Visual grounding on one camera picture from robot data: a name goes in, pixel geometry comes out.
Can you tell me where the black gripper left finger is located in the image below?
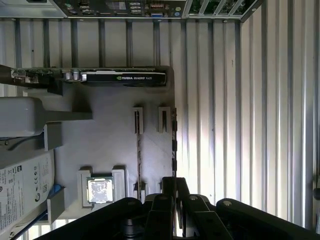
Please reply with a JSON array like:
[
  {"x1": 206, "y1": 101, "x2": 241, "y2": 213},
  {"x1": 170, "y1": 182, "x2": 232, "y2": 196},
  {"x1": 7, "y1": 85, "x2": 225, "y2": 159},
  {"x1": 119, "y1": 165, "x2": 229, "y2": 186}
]
[{"x1": 37, "y1": 176, "x2": 177, "y2": 240}]

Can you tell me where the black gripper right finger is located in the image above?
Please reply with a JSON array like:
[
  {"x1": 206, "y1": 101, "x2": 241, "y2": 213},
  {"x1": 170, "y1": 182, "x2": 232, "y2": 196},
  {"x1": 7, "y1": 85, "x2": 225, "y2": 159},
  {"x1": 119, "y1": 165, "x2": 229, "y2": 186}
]
[{"x1": 176, "y1": 177, "x2": 320, "y2": 240}]

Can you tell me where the RAM stick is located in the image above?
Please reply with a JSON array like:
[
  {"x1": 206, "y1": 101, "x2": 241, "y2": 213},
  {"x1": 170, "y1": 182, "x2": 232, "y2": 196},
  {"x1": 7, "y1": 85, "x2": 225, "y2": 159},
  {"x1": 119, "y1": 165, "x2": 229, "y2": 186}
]
[
  {"x1": 171, "y1": 107, "x2": 179, "y2": 179},
  {"x1": 133, "y1": 109, "x2": 146, "y2": 201}
]

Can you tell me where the silver CPU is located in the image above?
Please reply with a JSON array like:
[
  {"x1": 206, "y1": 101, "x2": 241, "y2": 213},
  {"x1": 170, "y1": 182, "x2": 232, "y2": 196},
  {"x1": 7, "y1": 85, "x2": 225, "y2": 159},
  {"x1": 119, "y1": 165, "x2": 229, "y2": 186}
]
[{"x1": 86, "y1": 176, "x2": 115, "y2": 203}]

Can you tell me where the grey parts rack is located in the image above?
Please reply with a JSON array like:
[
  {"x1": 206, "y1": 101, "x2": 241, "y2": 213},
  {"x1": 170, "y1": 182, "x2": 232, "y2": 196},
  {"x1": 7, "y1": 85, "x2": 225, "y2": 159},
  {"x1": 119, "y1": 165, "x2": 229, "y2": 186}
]
[{"x1": 0, "y1": 65, "x2": 178, "y2": 226}]

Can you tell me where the hard disk in blue carrier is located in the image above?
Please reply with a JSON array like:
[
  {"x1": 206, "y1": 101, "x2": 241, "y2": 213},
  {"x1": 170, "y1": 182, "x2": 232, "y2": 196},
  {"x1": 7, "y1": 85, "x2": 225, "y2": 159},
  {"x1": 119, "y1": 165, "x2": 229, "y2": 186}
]
[{"x1": 0, "y1": 136, "x2": 66, "y2": 240}]

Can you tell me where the green graphics card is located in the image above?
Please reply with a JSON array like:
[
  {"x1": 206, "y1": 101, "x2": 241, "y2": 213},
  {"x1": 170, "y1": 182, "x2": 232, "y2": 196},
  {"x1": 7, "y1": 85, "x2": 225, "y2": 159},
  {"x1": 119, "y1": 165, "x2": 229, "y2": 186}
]
[{"x1": 0, "y1": 63, "x2": 168, "y2": 89}]

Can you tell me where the black open PC case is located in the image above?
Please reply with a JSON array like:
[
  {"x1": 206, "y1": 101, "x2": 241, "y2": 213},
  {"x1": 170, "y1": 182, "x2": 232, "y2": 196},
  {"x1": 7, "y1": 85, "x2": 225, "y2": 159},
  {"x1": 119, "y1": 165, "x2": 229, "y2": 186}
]
[{"x1": 48, "y1": 0, "x2": 266, "y2": 23}]

